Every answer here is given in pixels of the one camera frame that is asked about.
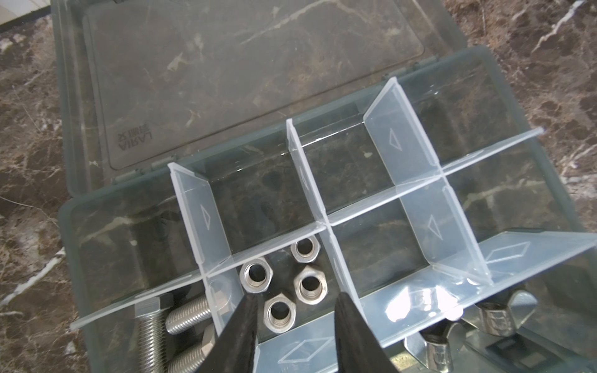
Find silver hex bolt far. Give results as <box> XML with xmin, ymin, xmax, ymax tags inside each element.
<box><xmin>165</xmin><ymin>295</ymin><xmax>212</xmax><ymax>335</ymax></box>

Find wing nuts inside organizer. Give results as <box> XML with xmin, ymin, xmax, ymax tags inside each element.
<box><xmin>404</xmin><ymin>290</ymin><xmax>538</xmax><ymax>372</ymax></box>

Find grey compartment organizer box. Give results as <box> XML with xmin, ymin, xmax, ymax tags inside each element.
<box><xmin>51</xmin><ymin>1</ymin><xmax>596</xmax><ymax>372</ymax></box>

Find silver hex bolt near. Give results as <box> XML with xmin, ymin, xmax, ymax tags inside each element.
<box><xmin>135</xmin><ymin>293</ymin><xmax>174</xmax><ymax>372</ymax></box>

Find silver hex bolt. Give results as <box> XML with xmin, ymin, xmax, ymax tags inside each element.
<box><xmin>167</xmin><ymin>324</ymin><xmax>216</xmax><ymax>373</ymax></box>
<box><xmin>165</xmin><ymin>295</ymin><xmax>212</xmax><ymax>335</ymax></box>
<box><xmin>135</xmin><ymin>293</ymin><xmax>174</xmax><ymax>372</ymax></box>

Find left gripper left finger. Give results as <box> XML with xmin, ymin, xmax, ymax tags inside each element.
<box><xmin>197</xmin><ymin>294</ymin><xmax>258</xmax><ymax>372</ymax></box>

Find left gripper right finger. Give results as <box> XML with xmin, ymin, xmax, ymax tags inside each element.
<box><xmin>334</xmin><ymin>292</ymin><xmax>399</xmax><ymax>372</ymax></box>

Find silver hex nuts in organizer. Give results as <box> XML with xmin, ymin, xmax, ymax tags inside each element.
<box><xmin>238</xmin><ymin>236</ymin><xmax>334</xmax><ymax>340</ymax></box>

